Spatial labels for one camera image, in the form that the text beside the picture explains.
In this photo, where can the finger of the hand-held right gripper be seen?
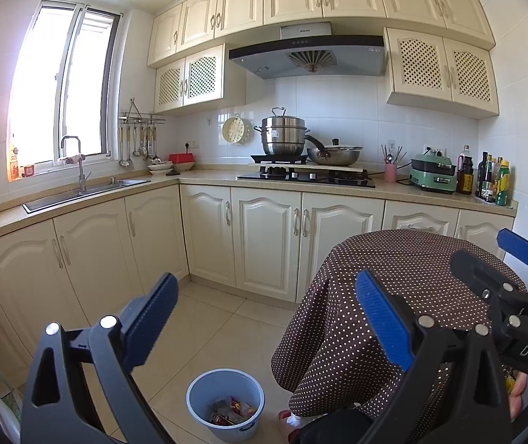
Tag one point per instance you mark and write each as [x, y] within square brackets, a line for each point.
[520, 247]
[476, 270]

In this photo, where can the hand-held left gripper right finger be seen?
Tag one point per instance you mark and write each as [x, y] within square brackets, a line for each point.
[384, 319]

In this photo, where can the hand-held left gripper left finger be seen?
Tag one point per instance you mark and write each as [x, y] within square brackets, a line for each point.
[155, 305]

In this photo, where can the blue trash bin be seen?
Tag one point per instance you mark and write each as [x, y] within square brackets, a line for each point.
[199, 402]

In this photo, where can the black snack wrapper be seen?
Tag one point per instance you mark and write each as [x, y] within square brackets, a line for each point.
[221, 405]

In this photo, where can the red soda can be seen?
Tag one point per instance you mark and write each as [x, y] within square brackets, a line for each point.
[223, 420]

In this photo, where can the white plastic bag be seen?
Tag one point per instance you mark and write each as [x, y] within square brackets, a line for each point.
[247, 409]

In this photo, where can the person's right hand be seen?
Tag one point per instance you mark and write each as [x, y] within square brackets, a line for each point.
[517, 397]

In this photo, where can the brown polka dot tablecloth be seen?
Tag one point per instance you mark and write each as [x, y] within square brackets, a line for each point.
[338, 323]

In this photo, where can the green yellow bottle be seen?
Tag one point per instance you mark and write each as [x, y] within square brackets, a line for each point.
[503, 187]

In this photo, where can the cream lower cabinets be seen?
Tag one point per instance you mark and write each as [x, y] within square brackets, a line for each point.
[153, 240]

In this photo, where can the dark bottle with white label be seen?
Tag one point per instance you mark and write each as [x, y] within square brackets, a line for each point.
[490, 182]

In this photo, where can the slim dark sauce bottle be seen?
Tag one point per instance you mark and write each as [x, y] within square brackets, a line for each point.
[482, 175]

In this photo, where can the large dark sauce bottle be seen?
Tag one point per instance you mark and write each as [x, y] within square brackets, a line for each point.
[465, 175]

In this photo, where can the green electric cooker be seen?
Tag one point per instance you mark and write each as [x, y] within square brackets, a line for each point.
[432, 178]

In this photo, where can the person's dark trouser leg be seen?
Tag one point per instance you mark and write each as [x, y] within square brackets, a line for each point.
[333, 430]

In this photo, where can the pink utensil holder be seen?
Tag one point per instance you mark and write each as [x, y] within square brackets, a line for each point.
[390, 172]

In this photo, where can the steel kitchen sink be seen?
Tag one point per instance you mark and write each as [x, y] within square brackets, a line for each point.
[83, 194]

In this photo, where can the white bowls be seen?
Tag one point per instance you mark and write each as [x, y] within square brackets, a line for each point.
[160, 168]

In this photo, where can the pink slipper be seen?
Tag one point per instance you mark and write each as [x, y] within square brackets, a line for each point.
[289, 425]

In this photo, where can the bundle of chopsticks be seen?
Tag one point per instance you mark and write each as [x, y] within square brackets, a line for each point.
[392, 153]

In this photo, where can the red container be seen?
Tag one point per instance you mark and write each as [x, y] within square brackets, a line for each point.
[181, 158]

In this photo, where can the steel kitchen faucet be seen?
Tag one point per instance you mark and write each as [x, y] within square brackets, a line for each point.
[80, 171]

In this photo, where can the row of hanging kitchen utensils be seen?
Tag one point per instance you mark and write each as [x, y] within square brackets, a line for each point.
[137, 148]

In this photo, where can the black gas stove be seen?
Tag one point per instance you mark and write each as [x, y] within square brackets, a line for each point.
[305, 178]

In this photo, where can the steel wok with lid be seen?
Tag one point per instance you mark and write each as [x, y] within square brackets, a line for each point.
[335, 155]

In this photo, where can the small jar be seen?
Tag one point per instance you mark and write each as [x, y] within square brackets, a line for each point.
[28, 170]

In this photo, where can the cream perforated round tray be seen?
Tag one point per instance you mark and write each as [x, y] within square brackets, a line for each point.
[236, 129]

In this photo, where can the wide lattice door cabinet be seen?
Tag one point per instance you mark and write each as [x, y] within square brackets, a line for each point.
[439, 71]

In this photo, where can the orange bottle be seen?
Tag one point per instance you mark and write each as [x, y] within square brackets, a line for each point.
[13, 164]

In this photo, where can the stainless steamer pot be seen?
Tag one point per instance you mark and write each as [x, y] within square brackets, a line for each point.
[282, 138]

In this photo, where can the small lattice door cabinet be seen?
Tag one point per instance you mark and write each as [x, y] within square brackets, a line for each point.
[199, 78]

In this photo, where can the sliding kitchen window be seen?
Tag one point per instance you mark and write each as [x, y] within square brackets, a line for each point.
[60, 88]

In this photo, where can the grey range hood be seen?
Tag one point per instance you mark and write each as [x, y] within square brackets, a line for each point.
[305, 53]

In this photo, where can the white wall socket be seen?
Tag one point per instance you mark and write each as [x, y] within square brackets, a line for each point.
[190, 144]

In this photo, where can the wall utensil rack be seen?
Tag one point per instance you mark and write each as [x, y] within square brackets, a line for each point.
[141, 118]

